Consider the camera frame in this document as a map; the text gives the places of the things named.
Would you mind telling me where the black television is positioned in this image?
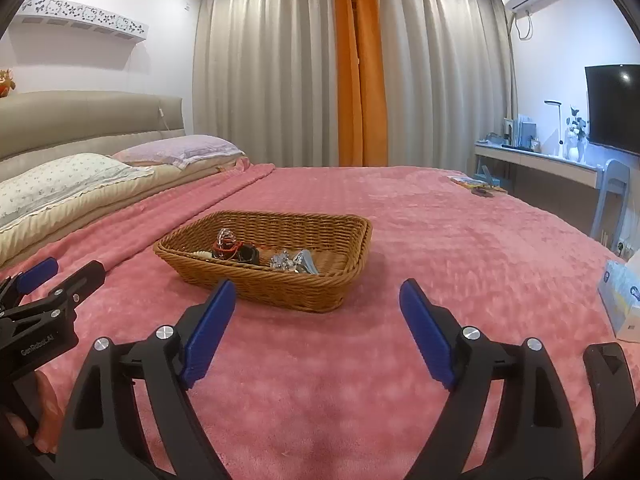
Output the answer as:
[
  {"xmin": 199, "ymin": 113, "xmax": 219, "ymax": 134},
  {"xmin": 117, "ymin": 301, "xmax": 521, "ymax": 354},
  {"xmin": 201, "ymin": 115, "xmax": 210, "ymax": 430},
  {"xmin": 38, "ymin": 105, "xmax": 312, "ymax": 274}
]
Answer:
[{"xmin": 585, "ymin": 64, "xmax": 640, "ymax": 155}]

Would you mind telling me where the beige headboard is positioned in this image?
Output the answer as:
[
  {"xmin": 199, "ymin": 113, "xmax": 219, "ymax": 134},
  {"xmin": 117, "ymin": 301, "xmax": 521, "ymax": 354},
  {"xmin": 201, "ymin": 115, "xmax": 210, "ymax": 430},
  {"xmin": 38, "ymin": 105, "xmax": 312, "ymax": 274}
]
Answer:
[{"xmin": 1, "ymin": 90, "xmax": 186, "ymax": 181}]

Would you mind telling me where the left hand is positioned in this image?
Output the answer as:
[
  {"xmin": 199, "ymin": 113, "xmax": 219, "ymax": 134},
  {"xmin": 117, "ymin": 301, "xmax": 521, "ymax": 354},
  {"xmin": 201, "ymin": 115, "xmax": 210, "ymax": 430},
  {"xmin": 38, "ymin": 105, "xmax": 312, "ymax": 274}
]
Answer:
[{"xmin": 4, "ymin": 370, "xmax": 66, "ymax": 456}]

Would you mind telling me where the orange string bracelet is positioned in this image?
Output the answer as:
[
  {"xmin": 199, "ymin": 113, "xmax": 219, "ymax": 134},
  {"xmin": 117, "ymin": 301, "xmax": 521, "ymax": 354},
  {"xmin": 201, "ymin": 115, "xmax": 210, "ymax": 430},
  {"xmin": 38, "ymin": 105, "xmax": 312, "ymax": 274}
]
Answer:
[{"xmin": 211, "ymin": 239, "xmax": 244, "ymax": 262}]

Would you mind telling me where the white floral pillow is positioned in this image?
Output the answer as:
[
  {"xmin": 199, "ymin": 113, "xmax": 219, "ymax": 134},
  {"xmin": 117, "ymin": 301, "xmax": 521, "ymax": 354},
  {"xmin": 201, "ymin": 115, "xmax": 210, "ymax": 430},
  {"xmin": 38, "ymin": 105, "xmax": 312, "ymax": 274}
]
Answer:
[{"xmin": 1, "ymin": 153, "xmax": 154, "ymax": 228}]

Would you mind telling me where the beige curtain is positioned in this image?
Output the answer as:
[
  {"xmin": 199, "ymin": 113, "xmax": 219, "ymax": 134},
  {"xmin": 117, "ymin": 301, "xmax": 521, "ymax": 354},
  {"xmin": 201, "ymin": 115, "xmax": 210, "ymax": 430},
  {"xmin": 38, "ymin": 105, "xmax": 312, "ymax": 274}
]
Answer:
[{"xmin": 193, "ymin": 0, "xmax": 516, "ymax": 171}]

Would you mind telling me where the tissue pack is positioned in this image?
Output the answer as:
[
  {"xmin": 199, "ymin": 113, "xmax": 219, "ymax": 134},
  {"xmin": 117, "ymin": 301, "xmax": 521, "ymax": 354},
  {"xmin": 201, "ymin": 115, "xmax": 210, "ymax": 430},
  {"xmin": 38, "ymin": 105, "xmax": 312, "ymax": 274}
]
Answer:
[{"xmin": 598, "ymin": 260, "xmax": 640, "ymax": 344}]

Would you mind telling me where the brown wicker basket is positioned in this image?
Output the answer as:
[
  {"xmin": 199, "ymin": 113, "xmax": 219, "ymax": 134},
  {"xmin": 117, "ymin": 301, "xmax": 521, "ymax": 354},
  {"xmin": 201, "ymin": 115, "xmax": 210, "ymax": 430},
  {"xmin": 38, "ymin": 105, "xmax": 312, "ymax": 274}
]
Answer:
[{"xmin": 153, "ymin": 210, "xmax": 373, "ymax": 313}]

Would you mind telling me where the pink pillow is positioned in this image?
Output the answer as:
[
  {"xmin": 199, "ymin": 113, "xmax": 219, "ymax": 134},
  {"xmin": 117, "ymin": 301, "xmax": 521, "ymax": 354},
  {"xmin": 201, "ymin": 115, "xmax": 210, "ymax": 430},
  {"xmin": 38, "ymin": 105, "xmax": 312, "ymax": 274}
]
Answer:
[{"xmin": 113, "ymin": 134, "xmax": 245, "ymax": 170}]

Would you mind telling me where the clear spiral hair tie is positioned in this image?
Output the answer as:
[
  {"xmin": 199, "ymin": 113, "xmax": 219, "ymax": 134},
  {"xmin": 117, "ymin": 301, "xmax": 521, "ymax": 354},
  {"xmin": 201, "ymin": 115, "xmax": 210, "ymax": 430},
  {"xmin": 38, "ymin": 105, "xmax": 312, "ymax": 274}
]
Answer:
[{"xmin": 268, "ymin": 250, "xmax": 300, "ymax": 273}]

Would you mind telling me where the white desk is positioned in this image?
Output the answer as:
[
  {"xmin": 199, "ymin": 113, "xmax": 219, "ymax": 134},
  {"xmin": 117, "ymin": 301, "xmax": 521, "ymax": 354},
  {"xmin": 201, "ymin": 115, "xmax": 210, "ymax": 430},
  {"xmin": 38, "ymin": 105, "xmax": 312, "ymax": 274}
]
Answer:
[{"xmin": 474, "ymin": 141, "xmax": 603, "ymax": 190}]

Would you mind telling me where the orange curtain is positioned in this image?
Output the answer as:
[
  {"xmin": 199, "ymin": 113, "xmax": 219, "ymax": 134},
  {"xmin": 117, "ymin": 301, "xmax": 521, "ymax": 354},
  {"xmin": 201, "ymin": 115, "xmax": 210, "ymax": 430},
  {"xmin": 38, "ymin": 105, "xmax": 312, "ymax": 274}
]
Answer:
[{"xmin": 334, "ymin": 0, "xmax": 388, "ymax": 167}]

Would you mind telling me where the white desk lamp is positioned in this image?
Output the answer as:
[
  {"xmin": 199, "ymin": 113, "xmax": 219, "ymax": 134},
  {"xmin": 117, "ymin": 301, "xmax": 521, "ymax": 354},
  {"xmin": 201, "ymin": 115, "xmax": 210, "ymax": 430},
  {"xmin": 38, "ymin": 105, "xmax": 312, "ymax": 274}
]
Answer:
[{"xmin": 544, "ymin": 100, "xmax": 564, "ymax": 158}]

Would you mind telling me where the beige quilt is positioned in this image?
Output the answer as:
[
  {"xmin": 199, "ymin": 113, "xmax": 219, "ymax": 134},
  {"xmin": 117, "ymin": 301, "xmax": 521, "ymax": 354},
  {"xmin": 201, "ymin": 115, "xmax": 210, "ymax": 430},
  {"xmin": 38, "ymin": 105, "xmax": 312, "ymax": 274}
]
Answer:
[{"xmin": 1, "ymin": 156, "xmax": 250, "ymax": 266}]

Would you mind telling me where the white flower vase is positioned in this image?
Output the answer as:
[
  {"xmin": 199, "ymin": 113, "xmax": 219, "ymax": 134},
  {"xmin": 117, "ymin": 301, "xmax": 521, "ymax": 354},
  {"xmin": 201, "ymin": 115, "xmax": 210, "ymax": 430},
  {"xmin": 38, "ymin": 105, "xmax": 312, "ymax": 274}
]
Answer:
[{"xmin": 564, "ymin": 107, "xmax": 588, "ymax": 162}]

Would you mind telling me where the light blue chair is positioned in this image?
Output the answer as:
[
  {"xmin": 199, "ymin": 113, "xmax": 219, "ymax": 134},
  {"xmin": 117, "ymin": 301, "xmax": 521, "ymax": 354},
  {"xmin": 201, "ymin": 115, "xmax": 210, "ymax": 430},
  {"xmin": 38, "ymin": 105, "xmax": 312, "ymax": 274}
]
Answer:
[{"xmin": 588, "ymin": 158, "xmax": 633, "ymax": 253}]

